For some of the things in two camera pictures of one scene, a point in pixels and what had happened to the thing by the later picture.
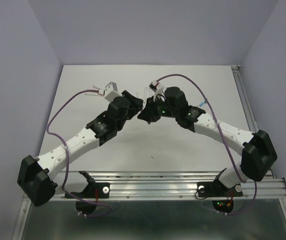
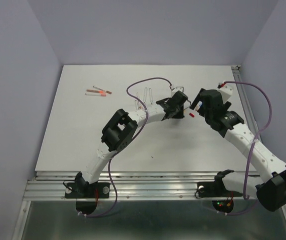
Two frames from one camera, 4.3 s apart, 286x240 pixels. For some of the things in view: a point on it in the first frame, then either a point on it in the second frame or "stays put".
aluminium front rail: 166,185 stays put
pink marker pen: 96,94 stays put
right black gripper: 148,114 to 197,99
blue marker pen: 145,95 stays put
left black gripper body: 134,108 to 177,109
